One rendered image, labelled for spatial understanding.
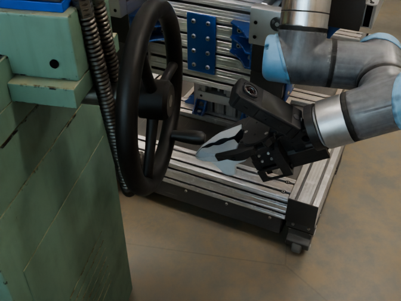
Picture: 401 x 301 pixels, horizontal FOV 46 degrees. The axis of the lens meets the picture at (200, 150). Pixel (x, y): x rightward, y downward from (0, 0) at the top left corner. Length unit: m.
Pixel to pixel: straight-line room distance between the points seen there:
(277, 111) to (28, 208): 0.40
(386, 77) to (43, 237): 0.59
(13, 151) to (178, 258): 0.91
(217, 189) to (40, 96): 0.91
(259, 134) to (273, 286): 0.82
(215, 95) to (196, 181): 0.30
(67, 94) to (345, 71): 0.41
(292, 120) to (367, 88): 0.11
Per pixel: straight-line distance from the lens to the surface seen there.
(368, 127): 0.69
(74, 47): 0.64
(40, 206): 0.81
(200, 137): 0.79
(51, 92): 0.66
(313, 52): 0.75
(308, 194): 1.43
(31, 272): 0.82
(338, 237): 1.65
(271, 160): 0.75
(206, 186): 1.50
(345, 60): 0.76
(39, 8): 0.64
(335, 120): 0.69
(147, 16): 0.63
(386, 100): 0.68
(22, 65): 0.68
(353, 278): 1.55
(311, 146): 0.74
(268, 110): 0.69
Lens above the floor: 1.19
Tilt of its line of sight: 38 degrees down
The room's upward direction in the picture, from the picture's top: straight up
